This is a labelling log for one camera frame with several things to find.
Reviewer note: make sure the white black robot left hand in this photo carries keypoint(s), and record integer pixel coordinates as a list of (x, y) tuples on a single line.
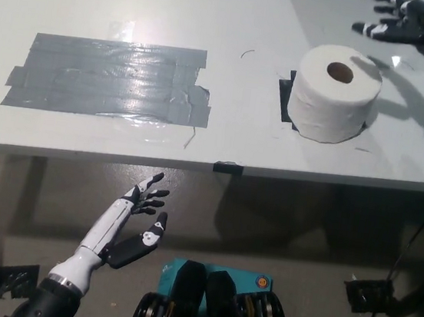
[(104, 230)]

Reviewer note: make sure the white toilet paper roll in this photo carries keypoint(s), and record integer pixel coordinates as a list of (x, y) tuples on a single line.
[(331, 103)]

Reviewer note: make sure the black tape square patch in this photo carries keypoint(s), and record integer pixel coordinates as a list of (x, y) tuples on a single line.
[(284, 98)]

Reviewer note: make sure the clear tape piece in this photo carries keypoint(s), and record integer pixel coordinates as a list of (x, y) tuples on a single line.
[(121, 31), (153, 131)]

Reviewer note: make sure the black teal robot body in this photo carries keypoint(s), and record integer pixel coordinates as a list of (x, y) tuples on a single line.
[(187, 298)]

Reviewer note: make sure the black stand leg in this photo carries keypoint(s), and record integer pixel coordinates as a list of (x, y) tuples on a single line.
[(411, 303)]

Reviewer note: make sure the grey duct tape patch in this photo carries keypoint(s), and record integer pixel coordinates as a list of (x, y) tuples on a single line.
[(102, 77)]

